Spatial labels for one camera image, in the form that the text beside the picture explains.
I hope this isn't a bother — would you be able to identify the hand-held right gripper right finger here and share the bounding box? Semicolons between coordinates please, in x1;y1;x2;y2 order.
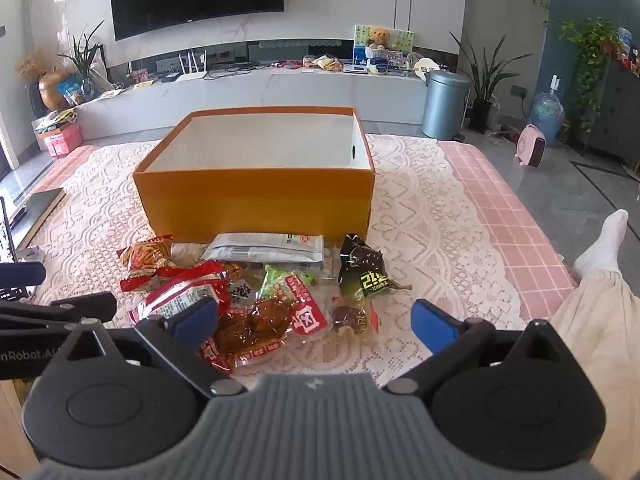
382;299;568;401

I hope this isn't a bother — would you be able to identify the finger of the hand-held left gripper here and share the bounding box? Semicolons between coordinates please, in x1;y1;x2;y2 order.
0;291;118;335
0;261;47;288

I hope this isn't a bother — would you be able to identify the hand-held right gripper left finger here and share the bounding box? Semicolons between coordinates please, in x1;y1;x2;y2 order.
47;297;248;401

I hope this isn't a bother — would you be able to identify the large red snack packet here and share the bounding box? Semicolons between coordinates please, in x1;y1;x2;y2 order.
129;260;233;326

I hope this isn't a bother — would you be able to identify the clear packet black print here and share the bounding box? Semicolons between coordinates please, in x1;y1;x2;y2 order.
226;277;260;307

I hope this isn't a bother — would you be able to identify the brown meat snack packet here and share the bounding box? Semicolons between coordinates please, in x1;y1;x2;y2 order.
202;300;293;373

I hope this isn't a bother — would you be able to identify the shrimp stick snack packet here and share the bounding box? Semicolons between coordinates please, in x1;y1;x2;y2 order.
116;235;176;293

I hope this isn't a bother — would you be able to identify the small chocolate bun packet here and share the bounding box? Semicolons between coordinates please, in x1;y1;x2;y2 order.
327;302;381;348

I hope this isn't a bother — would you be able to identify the black green snack packet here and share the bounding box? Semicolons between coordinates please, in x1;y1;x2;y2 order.
339;233;413;300

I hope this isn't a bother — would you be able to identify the white snack packet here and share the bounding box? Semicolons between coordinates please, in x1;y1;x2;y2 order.
201;232;326;266

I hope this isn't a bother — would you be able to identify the green red snack packet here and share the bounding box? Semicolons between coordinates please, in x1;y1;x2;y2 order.
260;265;328;336

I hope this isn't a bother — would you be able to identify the orange cardboard box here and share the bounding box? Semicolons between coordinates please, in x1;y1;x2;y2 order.
132;106;376;243

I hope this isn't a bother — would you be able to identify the white lace tablecloth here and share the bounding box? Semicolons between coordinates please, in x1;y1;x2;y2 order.
15;135;531;411

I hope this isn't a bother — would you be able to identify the pink storage box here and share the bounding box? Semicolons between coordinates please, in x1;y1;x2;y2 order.
37;122;83;158

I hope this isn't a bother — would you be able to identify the person's leg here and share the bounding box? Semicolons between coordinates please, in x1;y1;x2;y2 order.
547;209;640;480

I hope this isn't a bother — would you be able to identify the orange round vase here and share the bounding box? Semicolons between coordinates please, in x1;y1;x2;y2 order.
39;71;71;111

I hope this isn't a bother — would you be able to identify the pink space heater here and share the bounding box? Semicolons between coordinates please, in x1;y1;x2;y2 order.
515;124;547;168

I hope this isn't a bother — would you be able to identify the dried flower bunch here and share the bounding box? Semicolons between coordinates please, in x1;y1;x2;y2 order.
17;52;48;83

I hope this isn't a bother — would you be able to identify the long-leaf potted plant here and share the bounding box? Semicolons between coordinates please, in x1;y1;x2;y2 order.
449;30;521;133

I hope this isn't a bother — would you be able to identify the grey pedal trash can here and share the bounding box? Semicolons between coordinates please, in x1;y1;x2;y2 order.
421;70;472;141

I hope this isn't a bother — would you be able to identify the green plant in vase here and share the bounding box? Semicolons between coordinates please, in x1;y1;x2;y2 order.
57;21;106;101

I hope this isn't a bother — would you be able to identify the white television console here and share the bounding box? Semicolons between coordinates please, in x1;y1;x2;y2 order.
75;37;468;136

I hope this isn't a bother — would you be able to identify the blue water jug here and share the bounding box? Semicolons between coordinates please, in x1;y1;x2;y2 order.
530;74;566;148

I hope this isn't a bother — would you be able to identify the white router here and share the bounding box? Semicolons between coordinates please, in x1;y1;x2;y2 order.
175;50;208;82

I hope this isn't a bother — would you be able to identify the grey drawer cabinet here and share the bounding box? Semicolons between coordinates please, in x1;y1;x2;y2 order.
582;55;640;171

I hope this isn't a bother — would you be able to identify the trailing vine plant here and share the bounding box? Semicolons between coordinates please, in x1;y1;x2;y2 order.
545;17;621;131

